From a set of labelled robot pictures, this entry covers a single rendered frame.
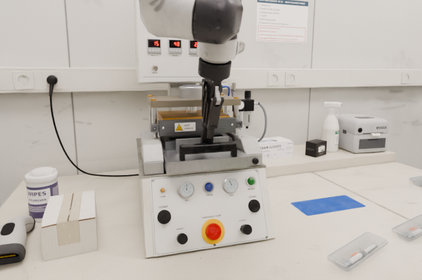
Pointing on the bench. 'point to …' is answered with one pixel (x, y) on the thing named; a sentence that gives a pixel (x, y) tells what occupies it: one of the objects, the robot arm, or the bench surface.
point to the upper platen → (191, 112)
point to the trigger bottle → (331, 127)
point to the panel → (206, 211)
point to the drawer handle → (207, 149)
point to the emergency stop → (213, 231)
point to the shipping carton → (69, 225)
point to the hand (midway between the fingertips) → (207, 135)
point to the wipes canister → (41, 190)
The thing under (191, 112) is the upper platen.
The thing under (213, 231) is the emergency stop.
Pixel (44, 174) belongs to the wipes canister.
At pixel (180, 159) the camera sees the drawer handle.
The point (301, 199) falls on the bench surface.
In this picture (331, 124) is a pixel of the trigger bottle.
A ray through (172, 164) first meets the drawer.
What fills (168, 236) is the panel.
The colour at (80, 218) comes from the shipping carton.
